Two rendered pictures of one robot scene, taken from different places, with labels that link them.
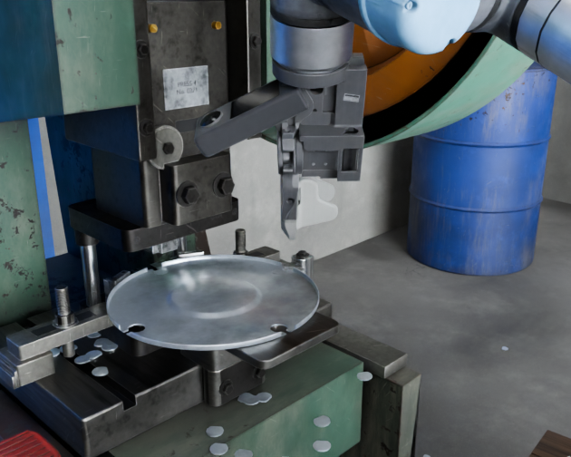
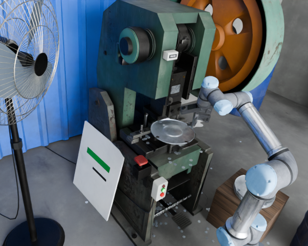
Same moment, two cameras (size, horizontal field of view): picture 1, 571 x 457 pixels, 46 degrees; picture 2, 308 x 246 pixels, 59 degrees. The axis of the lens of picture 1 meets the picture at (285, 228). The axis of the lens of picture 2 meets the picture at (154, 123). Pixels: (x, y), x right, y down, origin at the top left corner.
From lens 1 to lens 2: 0.85 m
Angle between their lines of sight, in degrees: 12
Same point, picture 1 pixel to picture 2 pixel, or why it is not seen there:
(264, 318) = (183, 138)
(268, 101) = (195, 108)
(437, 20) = (224, 112)
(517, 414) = (238, 161)
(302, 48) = (203, 103)
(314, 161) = (200, 117)
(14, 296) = (126, 121)
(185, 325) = (167, 137)
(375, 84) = not seen: hidden behind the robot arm
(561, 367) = (255, 150)
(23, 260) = (129, 114)
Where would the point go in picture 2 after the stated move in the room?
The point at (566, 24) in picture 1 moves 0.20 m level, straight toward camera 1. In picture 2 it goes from (245, 113) to (234, 133)
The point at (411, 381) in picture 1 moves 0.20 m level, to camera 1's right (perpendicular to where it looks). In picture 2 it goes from (210, 153) to (239, 158)
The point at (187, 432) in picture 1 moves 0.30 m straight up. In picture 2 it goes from (164, 157) to (170, 118)
